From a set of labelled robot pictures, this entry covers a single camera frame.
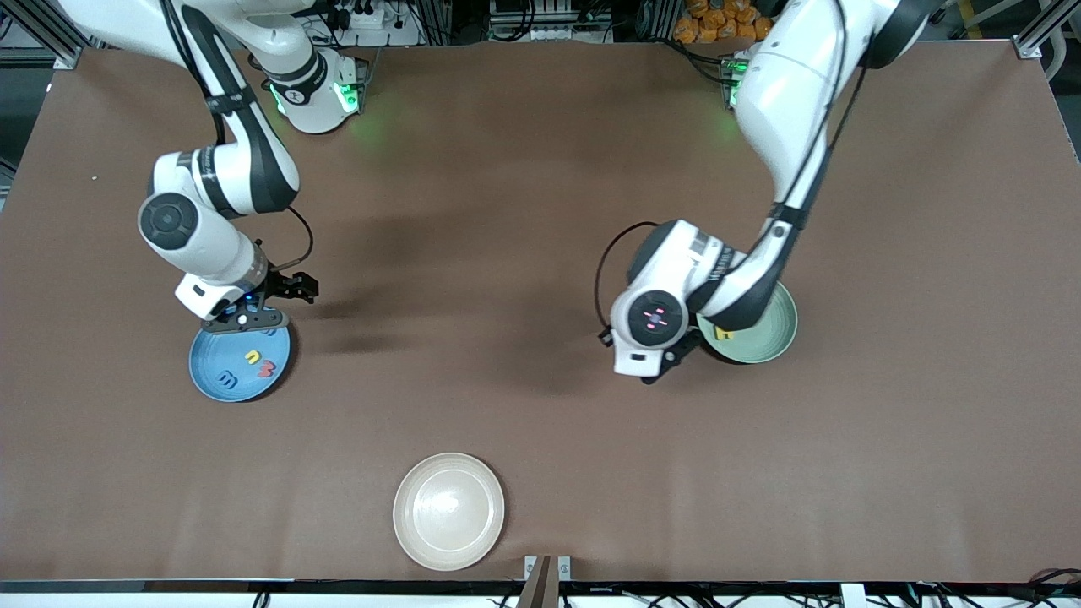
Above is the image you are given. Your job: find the blue round plate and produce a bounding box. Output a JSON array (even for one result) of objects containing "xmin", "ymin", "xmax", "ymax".
[{"xmin": 188, "ymin": 317, "xmax": 292, "ymax": 404}]

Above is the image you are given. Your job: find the green round plate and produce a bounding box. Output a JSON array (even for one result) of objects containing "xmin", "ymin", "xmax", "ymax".
[{"xmin": 697, "ymin": 281, "xmax": 799, "ymax": 365}]

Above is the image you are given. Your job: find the grey base connector box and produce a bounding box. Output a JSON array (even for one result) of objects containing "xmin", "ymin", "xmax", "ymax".
[
  {"xmin": 720, "ymin": 55, "xmax": 746, "ymax": 109},
  {"xmin": 334, "ymin": 57, "xmax": 370, "ymax": 115}
]

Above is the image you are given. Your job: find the beige round plate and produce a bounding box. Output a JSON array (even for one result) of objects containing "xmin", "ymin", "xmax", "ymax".
[{"xmin": 393, "ymin": 453, "xmax": 506, "ymax": 572}]

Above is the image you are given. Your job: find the white power strip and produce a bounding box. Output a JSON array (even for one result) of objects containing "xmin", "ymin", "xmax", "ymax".
[{"xmin": 325, "ymin": 0, "xmax": 423, "ymax": 47}]

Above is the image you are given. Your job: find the orange packaged snacks pile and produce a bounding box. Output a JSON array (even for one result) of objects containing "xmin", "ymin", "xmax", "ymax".
[{"xmin": 673, "ymin": 0, "xmax": 774, "ymax": 45}]

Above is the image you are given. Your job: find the white electronics box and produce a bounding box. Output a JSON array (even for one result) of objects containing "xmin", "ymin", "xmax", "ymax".
[{"xmin": 488, "ymin": 0, "xmax": 611, "ymax": 43}]

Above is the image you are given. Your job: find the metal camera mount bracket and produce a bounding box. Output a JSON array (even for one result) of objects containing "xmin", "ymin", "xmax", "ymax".
[{"xmin": 517, "ymin": 554, "xmax": 573, "ymax": 608}]

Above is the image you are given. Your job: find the aluminium frame profile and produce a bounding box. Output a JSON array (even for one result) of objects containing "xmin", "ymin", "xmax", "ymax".
[
  {"xmin": 1013, "ymin": 0, "xmax": 1081, "ymax": 60},
  {"xmin": 0, "ymin": 0, "xmax": 94, "ymax": 70}
]

